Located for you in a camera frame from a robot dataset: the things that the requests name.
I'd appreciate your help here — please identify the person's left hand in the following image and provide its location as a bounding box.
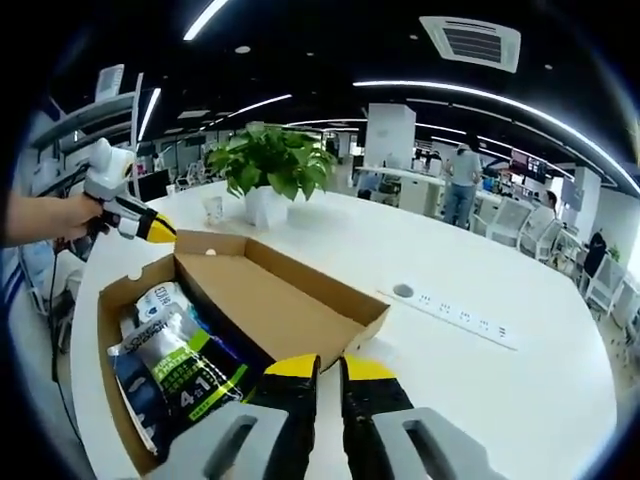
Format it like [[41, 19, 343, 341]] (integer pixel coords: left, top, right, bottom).
[[52, 192, 109, 242]]

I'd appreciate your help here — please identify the black monitor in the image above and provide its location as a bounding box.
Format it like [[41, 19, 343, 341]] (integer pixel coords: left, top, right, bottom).
[[136, 168, 172, 202]]

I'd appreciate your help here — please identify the straight ceiling light strip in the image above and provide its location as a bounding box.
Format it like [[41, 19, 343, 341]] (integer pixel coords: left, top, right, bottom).
[[181, 0, 232, 42]]

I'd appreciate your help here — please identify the white table socket strip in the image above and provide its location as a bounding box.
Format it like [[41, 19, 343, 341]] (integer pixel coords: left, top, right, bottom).
[[376, 281, 519, 352]]

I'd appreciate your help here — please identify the silver black green pouch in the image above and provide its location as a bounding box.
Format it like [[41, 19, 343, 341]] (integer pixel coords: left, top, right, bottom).
[[106, 308, 252, 454]]

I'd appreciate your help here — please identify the short ceiling light strip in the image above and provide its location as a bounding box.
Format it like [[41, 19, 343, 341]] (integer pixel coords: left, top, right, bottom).
[[226, 93, 294, 119]]

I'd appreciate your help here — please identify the white counter desk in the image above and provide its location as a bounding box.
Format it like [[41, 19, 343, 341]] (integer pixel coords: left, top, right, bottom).
[[355, 165, 447, 209]]

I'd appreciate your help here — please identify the ceiling air vent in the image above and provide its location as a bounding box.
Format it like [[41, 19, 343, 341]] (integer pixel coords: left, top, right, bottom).
[[418, 15, 523, 74]]

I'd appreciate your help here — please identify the white square pillar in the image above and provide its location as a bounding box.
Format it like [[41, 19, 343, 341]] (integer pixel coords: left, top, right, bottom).
[[364, 102, 418, 169]]

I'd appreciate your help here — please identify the light strip beside shelf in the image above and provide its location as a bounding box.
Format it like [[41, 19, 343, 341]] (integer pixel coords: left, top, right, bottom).
[[136, 87, 163, 142]]

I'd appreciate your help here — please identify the row of white office chairs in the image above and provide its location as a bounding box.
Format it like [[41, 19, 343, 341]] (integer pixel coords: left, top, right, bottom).
[[471, 196, 640, 332]]

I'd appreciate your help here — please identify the brown cardboard shoe box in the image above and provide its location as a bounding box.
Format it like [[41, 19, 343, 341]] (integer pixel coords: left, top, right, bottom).
[[96, 228, 392, 477]]

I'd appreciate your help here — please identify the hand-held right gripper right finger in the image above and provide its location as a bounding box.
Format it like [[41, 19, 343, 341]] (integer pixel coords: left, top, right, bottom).
[[339, 352, 506, 480]]

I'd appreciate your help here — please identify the long curved ceiling light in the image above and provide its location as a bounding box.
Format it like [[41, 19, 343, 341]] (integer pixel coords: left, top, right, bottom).
[[351, 79, 640, 197]]

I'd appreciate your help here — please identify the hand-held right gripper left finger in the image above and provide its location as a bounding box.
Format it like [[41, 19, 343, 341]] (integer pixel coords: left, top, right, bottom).
[[172, 352, 322, 480]]

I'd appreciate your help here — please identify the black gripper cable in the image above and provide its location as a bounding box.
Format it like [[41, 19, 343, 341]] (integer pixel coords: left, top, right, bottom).
[[48, 233, 97, 441]]

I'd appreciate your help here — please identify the black jacket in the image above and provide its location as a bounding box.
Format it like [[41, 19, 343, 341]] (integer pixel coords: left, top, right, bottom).
[[581, 229, 609, 279]]

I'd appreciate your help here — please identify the green potted plant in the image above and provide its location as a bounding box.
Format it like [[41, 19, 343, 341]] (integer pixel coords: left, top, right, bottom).
[[205, 121, 338, 232]]

